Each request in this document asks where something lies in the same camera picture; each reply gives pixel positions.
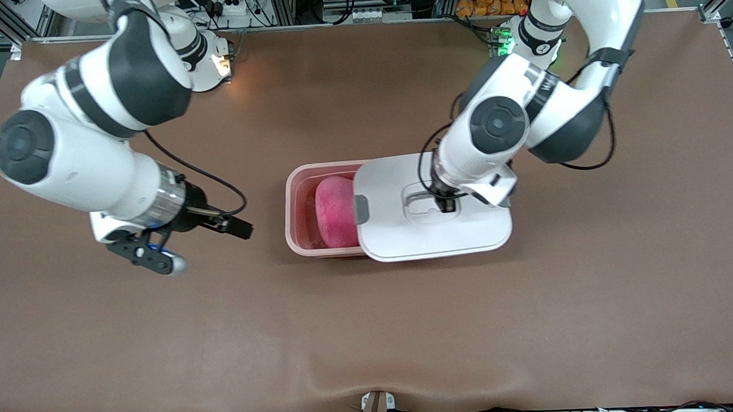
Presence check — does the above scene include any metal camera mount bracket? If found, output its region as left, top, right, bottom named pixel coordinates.
left=358, top=390, right=397, bottom=412

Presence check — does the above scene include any white power strip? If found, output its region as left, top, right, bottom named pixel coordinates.
left=210, top=0, right=257, bottom=20

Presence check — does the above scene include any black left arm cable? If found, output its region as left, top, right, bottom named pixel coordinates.
left=413, top=57, right=618, bottom=196

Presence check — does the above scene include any brown table mat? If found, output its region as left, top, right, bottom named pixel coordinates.
left=0, top=7, right=733, bottom=412

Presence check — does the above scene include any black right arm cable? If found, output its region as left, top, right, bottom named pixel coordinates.
left=144, top=128, right=247, bottom=219

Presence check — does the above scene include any pink plush toy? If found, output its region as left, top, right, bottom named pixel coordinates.
left=314, top=176, right=363, bottom=249

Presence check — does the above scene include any white connector block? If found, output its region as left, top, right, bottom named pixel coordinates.
left=350, top=7, right=391, bottom=23

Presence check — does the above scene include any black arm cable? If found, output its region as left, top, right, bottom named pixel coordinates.
left=413, top=57, right=618, bottom=196
left=144, top=128, right=247, bottom=219

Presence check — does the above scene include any white lid with grey handle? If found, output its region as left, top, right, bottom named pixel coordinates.
left=352, top=151, right=514, bottom=264

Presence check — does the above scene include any pink plastic box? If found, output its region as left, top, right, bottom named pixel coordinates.
left=283, top=161, right=375, bottom=259

